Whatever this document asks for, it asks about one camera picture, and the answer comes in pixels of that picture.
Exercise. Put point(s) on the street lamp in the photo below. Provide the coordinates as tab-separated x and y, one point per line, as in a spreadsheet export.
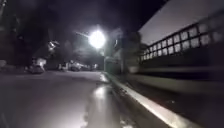
97	39

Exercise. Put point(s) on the vehicle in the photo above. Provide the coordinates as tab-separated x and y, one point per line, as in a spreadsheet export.
74	66

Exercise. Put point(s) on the pale concrete kerb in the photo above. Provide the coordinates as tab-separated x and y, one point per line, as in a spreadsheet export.
150	105

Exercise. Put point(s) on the building with lattice fence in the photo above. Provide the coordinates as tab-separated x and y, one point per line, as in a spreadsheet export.
180	43

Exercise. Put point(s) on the grey asphalt road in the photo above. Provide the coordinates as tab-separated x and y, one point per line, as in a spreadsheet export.
50	100

